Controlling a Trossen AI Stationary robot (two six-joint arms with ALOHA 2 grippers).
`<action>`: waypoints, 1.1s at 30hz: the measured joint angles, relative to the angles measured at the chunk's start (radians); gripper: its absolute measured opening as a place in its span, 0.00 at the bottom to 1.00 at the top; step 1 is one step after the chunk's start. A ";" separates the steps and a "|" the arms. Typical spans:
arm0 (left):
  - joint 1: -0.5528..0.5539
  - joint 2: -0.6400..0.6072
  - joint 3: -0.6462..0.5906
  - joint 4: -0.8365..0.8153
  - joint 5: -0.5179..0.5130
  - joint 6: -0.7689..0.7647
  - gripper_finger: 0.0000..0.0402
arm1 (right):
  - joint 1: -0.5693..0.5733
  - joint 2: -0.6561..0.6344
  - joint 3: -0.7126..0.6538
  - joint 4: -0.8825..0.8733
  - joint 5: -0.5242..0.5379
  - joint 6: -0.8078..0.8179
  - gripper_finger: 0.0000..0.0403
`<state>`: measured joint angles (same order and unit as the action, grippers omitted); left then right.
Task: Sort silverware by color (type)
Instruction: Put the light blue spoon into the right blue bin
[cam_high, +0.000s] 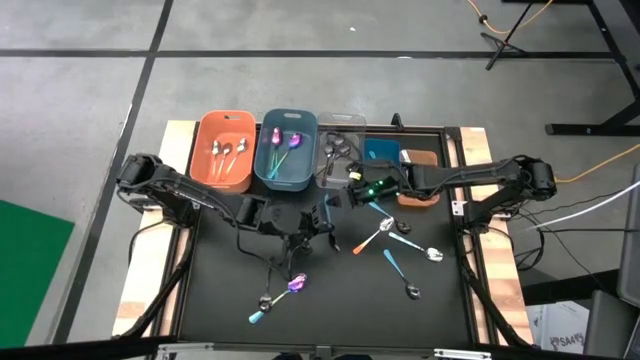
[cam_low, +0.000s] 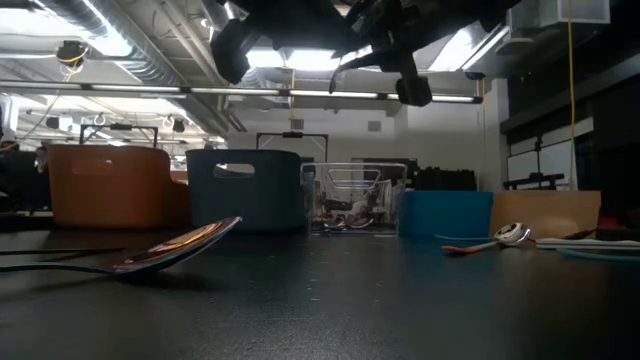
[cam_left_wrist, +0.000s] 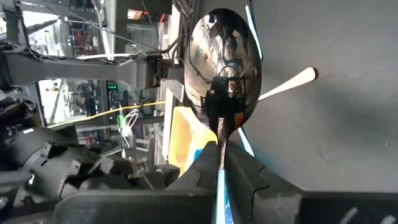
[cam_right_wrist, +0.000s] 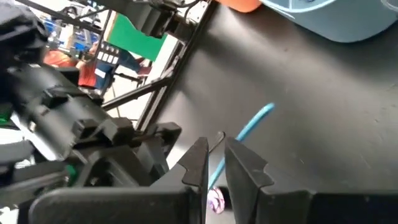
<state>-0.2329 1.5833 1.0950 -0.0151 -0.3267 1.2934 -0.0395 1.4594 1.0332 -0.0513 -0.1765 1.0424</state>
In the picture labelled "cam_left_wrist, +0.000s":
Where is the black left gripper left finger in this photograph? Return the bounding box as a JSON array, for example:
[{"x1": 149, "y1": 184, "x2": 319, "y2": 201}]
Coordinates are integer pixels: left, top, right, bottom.
[{"x1": 53, "y1": 141, "x2": 221, "y2": 224}]

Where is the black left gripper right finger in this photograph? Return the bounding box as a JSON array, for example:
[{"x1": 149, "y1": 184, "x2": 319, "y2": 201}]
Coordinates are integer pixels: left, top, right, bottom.
[{"x1": 225, "y1": 141, "x2": 398, "y2": 224}]

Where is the dark silver spoon white handle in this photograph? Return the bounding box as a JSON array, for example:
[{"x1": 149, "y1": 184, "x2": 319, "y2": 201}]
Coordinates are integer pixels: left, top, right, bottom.
[{"x1": 183, "y1": 7, "x2": 263, "y2": 224}]

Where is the small brown-orange plastic bin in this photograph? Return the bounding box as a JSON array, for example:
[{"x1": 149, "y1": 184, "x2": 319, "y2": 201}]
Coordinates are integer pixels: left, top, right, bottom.
[{"x1": 167, "y1": 105, "x2": 219, "y2": 179}]

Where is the black table mat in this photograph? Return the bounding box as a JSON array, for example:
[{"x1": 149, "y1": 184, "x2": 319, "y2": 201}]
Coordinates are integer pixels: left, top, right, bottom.
[{"x1": 198, "y1": 0, "x2": 398, "y2": 194}]

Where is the white cable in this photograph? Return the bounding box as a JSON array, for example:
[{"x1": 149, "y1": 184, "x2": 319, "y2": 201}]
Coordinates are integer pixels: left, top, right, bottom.
[{"x1": 119, "y1": 108, "x2": 140, "y2": 149}]

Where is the orange extension cable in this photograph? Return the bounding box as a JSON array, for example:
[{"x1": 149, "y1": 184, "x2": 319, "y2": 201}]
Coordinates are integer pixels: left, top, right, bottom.
[{"x1": 46, "y1": 101, "x2": 167, "y2": 129}]

